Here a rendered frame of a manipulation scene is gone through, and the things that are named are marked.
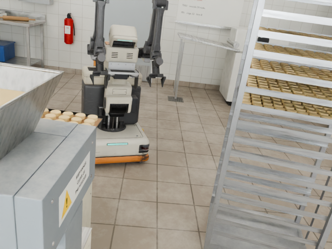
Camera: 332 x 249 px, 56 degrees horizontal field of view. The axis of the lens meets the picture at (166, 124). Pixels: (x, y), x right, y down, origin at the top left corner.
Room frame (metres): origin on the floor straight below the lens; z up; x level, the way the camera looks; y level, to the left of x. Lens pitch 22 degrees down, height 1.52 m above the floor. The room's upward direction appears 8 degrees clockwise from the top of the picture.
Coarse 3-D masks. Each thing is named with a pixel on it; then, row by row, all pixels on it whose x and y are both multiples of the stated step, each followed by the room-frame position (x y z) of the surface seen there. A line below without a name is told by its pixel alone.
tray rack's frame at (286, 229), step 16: (320, 160) 1.83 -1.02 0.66; (240, 208) 1.91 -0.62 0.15; (304, 208) 1.83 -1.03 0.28; (224, 224) 1.71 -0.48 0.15; (256, 224) 1.76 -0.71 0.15; (272, 224) 1.78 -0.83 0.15; (224, 240) 1.56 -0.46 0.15; (272, 240) 1.62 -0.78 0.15; (288, 240) 1.64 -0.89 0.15; (320, 240) 1.40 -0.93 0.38
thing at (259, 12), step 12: (264, 0) 1.49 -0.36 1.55; (252, 36) 1.49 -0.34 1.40; (252, 48) 1.49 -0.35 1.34; (240, 84) 1.49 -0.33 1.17; (240, 96) 1.49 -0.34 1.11; (240, 108) 1.49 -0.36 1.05; (228, 144) 1.49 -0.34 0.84; (228, 156) 1.49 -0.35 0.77; (216, 192) 1.49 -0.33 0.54; (216, 204) 1.49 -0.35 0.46
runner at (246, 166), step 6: (228, 162) 1.92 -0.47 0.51; (234, 162) 1.92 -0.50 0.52; (246, 168) 1.89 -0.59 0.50; (252, 168) 1.90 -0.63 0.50; (258, 168) 1.89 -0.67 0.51; (264, 168) 1.88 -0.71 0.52; (276, 174) 1.86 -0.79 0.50; (282, 174) 1.86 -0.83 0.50; (288, 174) 1.86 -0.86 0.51; (294, 174) 1.85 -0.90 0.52; (306, 180) 1.83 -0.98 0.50; (312, 180) 1.83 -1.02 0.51
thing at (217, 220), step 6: (222, 222) 1.51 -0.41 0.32; (228, 222) 1.50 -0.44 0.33; (234, 222) 1.50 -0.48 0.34; (246, 228) 1.49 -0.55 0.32; (252, 228) 1.48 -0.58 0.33; (258, 228) 1.48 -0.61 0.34; (270, 234) 1.46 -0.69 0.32; (276, 234) 1.46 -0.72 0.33; (282, 234) 1.45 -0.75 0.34; (294, 240) 1.44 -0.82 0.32; (300, 240) 1.44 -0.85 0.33; (306, 240) 1.43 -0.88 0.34
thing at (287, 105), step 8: (248, 96) 1.68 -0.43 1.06; (256, 96) 1.70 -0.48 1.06; (264, 96) 1.72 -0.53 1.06; (256, 104) 1.55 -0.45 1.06; (264, 104) 1.59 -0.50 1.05; (272, 104) 1.59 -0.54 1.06; (280, 104) 1.61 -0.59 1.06; (288, 104) 1.63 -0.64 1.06; (296, 104) 1.65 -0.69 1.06; (304, 104) 1.68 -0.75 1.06; (312, 104) 1.73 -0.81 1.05; (296, 112) 1.51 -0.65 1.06; (304, 112) 1.52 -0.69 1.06; (312, 112) 1.55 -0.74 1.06; (320, 112) 1.56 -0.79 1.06; (328, 112) 1.60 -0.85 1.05
